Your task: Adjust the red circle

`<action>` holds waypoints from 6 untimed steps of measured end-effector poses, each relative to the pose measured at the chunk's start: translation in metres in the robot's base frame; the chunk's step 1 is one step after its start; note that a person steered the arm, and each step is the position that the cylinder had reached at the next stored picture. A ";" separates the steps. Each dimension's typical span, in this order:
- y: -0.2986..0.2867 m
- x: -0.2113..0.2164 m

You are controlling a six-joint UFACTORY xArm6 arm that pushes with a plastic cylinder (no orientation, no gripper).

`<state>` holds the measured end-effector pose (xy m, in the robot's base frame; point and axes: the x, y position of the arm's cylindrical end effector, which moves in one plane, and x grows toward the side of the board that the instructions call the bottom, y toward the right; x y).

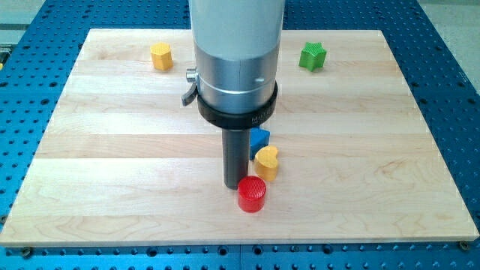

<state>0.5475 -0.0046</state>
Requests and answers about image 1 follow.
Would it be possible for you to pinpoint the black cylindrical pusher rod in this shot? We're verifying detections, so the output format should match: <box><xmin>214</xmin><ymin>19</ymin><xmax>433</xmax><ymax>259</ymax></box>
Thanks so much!
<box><xmin>222</xmin><ymin>129</ymin><xmax>250</xmax><ymax>190</ymax></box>

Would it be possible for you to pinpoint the red cylinder block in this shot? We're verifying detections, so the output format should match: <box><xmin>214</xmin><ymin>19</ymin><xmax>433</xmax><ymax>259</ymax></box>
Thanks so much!
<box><xmin>238</xmin><ymin>175</ymin><xmax>267</xmax><ymax>213</ymax></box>

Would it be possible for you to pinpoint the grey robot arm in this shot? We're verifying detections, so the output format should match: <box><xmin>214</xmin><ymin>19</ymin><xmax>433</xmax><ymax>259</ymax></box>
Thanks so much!
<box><xmin>181</xmin><ymin>0</ymin><xmax>285</xmax><ymax>190</ymax></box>

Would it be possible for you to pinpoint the blue cube block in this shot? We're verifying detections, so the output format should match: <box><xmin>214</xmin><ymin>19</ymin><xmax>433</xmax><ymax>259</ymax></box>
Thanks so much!
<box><xmin>249</xmin><ymin>127</ymin><xmax>270</xmax><ymax>160</ymax></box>

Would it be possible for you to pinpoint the yellow heart block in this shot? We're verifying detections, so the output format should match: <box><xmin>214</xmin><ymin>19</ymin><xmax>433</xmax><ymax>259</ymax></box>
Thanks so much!
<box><xmin>253</xmin><ymin>145</ymin><xmax>279</xmax><ymax>182</ymax></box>

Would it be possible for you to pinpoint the wooden board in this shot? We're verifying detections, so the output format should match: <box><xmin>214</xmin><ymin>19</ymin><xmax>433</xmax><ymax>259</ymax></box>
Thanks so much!
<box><xmin>1</xmin><ymin>29</ymin><xmax>479</xmax><ymax>247</ymax></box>

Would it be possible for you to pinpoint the green star block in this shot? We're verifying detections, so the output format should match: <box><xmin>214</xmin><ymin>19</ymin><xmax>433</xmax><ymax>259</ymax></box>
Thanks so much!
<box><xmin>298</xmin><ymin>42</ymin><xmax>327</xmax><ymax>72</ymax></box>

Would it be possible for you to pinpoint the yellow hexagon block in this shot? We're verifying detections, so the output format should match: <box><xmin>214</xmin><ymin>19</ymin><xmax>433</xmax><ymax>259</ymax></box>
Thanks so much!
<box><xmin>150</xmin><ymin>42</ymin><xmax>173</xmax><ymax>71</ymax></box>

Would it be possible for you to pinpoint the blue perforated metal table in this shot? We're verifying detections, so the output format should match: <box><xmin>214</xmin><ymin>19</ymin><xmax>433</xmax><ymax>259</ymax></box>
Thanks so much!
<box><xmin>1</xmin><ymin>1</ymin><xmax>479</xmax><ymax>269</ymax></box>

